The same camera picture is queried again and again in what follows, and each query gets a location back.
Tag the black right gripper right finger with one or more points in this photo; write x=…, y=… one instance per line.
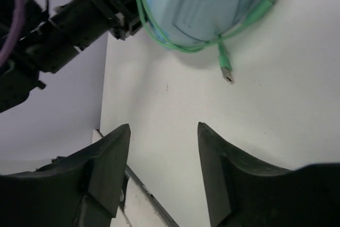
x=242, y=190

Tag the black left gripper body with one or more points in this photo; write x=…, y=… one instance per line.
x=74, y=27

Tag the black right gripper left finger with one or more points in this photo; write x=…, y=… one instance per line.
x=82, y=189

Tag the light blue headphones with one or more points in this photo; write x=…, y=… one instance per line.
x=192, y=25

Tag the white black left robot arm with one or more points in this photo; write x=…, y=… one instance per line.
x=18, y=76

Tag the metal rail strip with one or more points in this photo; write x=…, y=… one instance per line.
x=139, y=206

